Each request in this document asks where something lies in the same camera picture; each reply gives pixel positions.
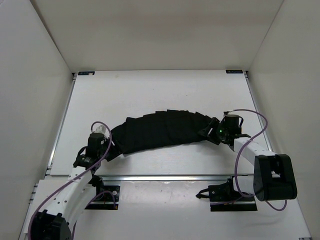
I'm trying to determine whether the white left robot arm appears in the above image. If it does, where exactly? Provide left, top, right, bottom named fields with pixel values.
left=27, top=132, right=120, bottom=240

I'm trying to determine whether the dark corner label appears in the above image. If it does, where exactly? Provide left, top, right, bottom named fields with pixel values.
left=77, top=71, right=95, bottom=76
left=225, top=69, right=243, bottom=74

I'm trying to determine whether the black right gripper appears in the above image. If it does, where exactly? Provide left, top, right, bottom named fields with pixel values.
left=197, top=118, right=229, bottom=145

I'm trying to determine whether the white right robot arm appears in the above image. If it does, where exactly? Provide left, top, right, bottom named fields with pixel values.
left=196, top=112, right=298, bottom=205

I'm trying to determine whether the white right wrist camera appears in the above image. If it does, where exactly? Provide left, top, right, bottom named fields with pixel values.
left=223, top=111, right=233, bottom=117

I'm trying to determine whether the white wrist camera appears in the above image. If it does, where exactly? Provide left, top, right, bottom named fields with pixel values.
left=223, top=111, right=233, bottom=117
left=90, top=124, right=110, bottom=139

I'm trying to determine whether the dark left corner label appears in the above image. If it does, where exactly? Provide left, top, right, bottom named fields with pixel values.
left=77, top=71, right=95, bottom=76

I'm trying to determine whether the dark right corner label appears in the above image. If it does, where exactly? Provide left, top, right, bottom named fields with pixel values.
left=225, top=69, right=243, bottom=74

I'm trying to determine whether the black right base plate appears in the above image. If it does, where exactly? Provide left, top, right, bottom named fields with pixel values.
left=195, top=178, right=258, bottom=212

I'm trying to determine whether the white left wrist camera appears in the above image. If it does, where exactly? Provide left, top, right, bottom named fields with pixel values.
left=90, top=124, right=110, bottom=139

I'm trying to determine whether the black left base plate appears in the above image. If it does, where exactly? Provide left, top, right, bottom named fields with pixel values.
left=85, top=181, right=121, bottom=211

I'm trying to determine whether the black pleated skirt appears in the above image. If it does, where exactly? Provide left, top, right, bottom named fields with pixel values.
left=111, top=109, right=212, bottom=155

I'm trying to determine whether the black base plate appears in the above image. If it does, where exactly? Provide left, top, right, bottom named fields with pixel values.
left=195, top=178, right=258, bottom=212
left=85, top=181, right=121, bottom=211

